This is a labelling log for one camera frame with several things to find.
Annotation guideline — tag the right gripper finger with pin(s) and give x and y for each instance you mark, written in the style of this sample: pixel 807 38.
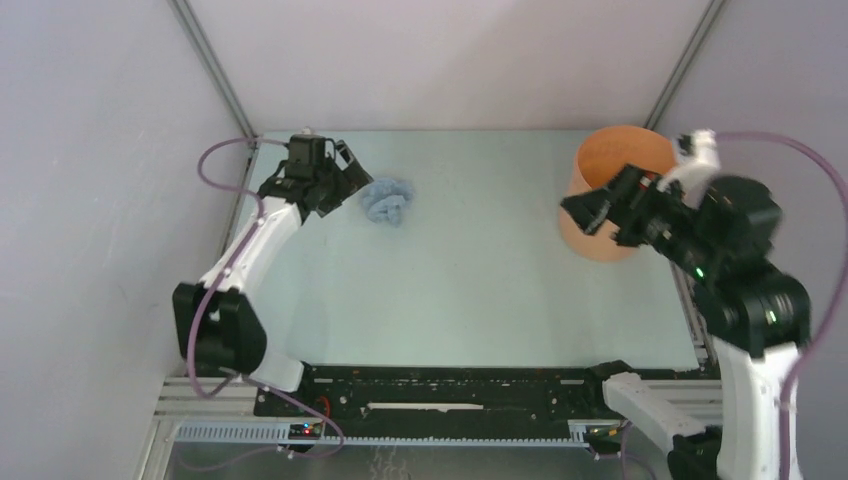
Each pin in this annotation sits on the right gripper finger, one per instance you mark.
pixel 609 198
pixel 590 215

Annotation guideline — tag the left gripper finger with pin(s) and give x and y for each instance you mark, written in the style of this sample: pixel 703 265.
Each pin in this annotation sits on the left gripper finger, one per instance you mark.
pixel 343 187
pixel 348 172

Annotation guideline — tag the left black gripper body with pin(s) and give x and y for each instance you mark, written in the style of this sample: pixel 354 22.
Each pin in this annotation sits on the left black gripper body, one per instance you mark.
pixel 325 176

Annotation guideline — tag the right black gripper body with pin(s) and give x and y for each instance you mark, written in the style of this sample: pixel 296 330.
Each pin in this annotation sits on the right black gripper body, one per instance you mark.
pixel 651 214

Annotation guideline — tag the blue plastic trash bag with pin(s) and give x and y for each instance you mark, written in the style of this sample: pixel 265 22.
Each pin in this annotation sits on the blue plastic trash bag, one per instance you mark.
pixel 385 200

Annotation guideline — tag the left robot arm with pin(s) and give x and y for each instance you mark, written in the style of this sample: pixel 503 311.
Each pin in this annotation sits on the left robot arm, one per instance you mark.
pixel 216 323

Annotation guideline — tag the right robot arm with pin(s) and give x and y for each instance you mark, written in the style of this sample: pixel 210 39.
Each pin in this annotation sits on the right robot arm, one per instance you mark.
pixel 757 318

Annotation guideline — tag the orange trash bin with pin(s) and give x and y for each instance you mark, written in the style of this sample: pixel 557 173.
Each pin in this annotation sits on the orange trash bin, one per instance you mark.
pixel 602 155

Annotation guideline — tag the right circuit board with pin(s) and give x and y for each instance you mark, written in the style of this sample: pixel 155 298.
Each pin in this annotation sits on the right circuit board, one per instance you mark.
pixel 603 433

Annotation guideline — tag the circuit board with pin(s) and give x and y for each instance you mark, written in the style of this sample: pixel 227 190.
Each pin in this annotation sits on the circuit board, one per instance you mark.
pixel 305 431
pixel 603 433

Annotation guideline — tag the left circuit board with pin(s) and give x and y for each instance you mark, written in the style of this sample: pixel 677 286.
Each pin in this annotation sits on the left circuit board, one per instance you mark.
pixel 305 431

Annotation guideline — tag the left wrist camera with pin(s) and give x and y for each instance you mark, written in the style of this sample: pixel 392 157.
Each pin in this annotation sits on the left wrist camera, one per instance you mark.
pixel 307 145

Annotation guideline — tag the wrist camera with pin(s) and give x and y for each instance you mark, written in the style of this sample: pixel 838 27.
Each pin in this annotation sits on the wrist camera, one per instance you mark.
pixel 697 160
pixel 307 145

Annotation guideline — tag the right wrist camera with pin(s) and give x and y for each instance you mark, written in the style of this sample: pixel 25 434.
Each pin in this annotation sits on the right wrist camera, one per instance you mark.
pixel 697 160

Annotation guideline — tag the right aluminium frame post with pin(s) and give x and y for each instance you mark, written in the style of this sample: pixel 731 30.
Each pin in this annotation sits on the right aluminium frame post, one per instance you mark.
pixel 701 32

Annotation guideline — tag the aluminium frame post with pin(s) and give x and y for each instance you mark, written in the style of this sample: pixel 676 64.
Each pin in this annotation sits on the aluminium frame post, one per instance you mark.
pixel 199 40
pixel 701 32

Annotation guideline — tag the left aluminium frame post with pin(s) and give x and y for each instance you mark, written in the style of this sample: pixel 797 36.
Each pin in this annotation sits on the left aluminium frame post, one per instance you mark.
pixel 199 40

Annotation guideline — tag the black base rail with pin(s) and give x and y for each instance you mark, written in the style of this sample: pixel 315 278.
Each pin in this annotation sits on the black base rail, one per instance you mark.
pixel 458 403

